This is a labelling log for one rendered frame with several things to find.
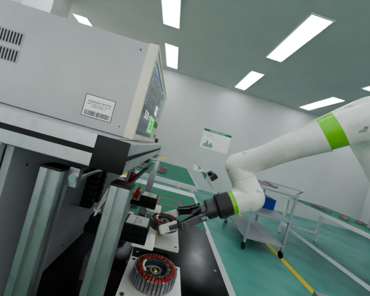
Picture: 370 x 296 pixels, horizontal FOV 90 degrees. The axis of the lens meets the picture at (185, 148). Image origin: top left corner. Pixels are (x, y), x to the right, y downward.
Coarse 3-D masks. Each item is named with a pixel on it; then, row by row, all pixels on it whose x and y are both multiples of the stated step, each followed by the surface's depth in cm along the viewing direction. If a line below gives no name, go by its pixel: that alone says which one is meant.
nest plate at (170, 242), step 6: (150, 228) 74; (156, 234) 71; (162, 234) 72; (168, 234) 74; (174, 234) 75; (156, 240) 67; (162, 240) 68; (168, 240) 69; (174, 240) 71; (156, 246) 64; (162, 246) 65; (168, 246) 65; (174, 246) 66; (174, 252) 65
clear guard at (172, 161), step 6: (156, 156) 75; (162, 156) 83; (168, 162) 65; (174, 162) 72; (180, 162) 80; (186, 162) 89; (186, 168) 66; (192, 168) 69; (198, 168) 76; (204, 174) 75; (210, 180) 66; (216, 192) 67
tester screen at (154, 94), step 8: (152, 80) 42; (152, 88) 45; (160, 88) 57; (152, 96) 48; (160, 96) 62; (144, 104) 41; (152, 104) 51; (144, 112) 44; (152, 112) 55; (144, 120) 47; (152, 128) 64
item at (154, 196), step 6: (144, 192) 72; (138, 198) 71; (144, 198) 68; (150, 198) 68; (156, 198) 69; (138, 204) 68; (144, 204) 68; (150, 204) 68; (156, 204) 74; (150, 210) 69; (156, 210) 69
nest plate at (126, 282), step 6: (132, 258) 54; (132, 264) 51; (126, 270) 48; (132, 270) 49; (126, 276) 46; (120, 282) 44; (126, 282) 44; (132, 282) 45; (120, 288) 42; (126, 288) 43; (132, 288) 43; (174, 288) 47; (180, 288) 48; (120, 294) 41; (126, 294) 41; (132, 294) 42; (138, 294) 42; (144, 294) 43; (150, 294) 43; (168, 294) 45; (174, 294) 45; (180, 294) 46
